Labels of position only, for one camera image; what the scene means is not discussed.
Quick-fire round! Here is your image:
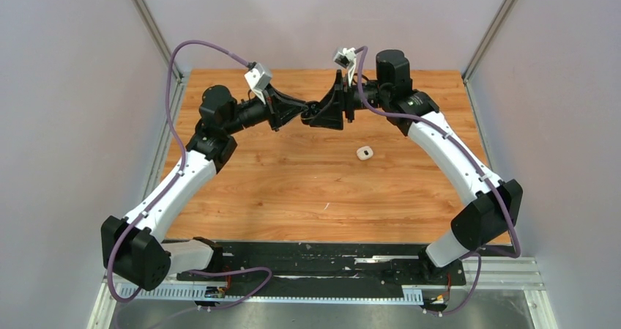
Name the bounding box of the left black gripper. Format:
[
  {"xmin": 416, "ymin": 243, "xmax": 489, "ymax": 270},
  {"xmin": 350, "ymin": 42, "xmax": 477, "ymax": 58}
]
[{"xmin": 224, "ymin": 83, "xmax": 308, "ymax": 136}]

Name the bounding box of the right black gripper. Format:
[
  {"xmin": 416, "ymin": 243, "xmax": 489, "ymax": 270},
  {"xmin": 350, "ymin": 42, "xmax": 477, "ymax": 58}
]
[{"xmin": 309, "ymin": 70, "xmax": 390, "ymax": 130}]

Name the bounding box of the white earbud charging case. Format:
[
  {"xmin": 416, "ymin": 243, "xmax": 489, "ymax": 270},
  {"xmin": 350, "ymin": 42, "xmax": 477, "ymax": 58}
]
[{"xmin": 356, "ymin": 146, "xmax": 374, "ymax": 161}]

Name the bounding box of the black earbud charging case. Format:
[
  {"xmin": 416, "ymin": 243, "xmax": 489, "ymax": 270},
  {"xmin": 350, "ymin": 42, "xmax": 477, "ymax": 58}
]
[{"xmin": 300, "ymin": 101, "xmax": 321, "ymax": 125}]

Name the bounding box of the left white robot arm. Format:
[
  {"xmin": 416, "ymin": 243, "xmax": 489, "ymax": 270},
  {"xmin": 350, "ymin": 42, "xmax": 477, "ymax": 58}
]
[{"xmin": 101, "ymin": 85, "xmax": 311, "ymax": 290}]

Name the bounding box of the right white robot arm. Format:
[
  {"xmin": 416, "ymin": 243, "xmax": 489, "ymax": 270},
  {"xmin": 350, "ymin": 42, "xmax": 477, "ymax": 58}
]
[{"xmin": 302, "ymin": 48, "xmax": 524, "ymax": 284}]

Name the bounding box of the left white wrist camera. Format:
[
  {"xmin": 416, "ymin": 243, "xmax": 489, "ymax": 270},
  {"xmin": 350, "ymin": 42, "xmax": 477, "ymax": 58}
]
[{"xmin": 244, "ymin": 62, "xmax": 272, "ymax": 104}]

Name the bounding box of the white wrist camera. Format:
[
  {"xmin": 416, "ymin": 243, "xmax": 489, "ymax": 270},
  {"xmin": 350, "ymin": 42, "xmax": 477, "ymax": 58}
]
[
  {"xmin": 332, "ymin": 47, "xmax": 357, "ymax": 86},
  {"xmin": 244, "ymin": 62, "xmax": 272, "ymax": 104}
]

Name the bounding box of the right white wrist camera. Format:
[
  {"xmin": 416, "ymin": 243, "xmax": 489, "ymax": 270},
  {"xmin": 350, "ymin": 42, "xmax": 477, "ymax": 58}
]
[{"xmin": 332, "ymin": 47, "xmax": 357, "ymax": 86}]

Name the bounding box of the left aluminium frame post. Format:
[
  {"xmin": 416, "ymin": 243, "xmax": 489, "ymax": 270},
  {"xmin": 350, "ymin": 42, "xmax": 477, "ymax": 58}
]
[{"xmin": 120, "ymin": 0, "xmax": 187, "ymax": 81}]

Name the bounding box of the aluminium frame post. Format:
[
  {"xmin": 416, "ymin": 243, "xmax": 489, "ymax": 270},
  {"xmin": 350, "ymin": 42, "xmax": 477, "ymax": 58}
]
[
  {"xmin": 120, "ymin": 0, "xmax": 187, "ymax": 81},
  {"xmin": 461, "ymin": 0, "xmax": 518, "ymax": 84}
]

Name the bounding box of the white slotted cable duct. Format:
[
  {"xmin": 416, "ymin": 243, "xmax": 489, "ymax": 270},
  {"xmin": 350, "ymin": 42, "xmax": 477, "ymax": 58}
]
[{"xmin": 117, "ymin": 286, "xmax": 424, "ymax": 306}]

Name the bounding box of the right aluminium frame post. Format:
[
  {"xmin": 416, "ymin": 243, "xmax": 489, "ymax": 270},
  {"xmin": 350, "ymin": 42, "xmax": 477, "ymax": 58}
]
[{"xmin": 461, "ymin": 0, "xmax": 518, "ymax": 84}]

